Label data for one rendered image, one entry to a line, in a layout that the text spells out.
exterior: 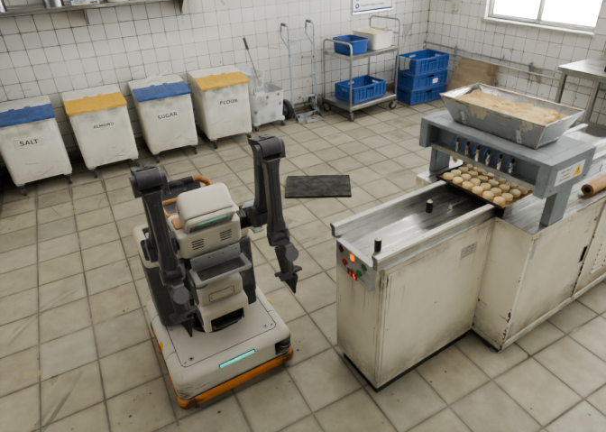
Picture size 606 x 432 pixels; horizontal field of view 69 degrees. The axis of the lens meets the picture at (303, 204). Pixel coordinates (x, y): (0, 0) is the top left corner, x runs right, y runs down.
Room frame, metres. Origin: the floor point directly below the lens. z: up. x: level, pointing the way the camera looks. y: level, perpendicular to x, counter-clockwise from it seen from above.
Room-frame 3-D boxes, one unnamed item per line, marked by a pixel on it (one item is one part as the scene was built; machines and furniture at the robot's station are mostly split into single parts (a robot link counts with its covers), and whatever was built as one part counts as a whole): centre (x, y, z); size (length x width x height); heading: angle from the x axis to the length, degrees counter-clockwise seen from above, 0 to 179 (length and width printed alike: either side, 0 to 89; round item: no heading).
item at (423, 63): (6.04, -1.71, 0.50); 0.60 x 0.40 x 0.20; 119
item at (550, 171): (1.96, -0.96, 1.01); 0.72 x 0.33 x 0.34; 31
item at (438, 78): (6.04, -1.71, 0.30); 0.60 x 0.40 x 0.20; 117
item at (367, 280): (1.51, -0.22, 0.77); 0.24 x 0.04 x 0.14; 31
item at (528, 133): (1.96, -0.96, 1.25); 0.56 x 0.29 x 0.14; 31
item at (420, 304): (1.70, -0.53, 0.45); 0.70 x 0.34 x 0.90; 121
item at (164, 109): (4.66, 1.46, 0.38); 0.64 x 0.54 x 0.77; 26
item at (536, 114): (1.95, -0.97, 1.28); 0.54 x 0.27 x 0.06; 31
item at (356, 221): (2.14, -0.99, 0.87); 2.01 x 0.03 x 0.07; 121
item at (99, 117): (4.36, 2.04, 0.38); 0.64 x 0.54 x 0.77; 28
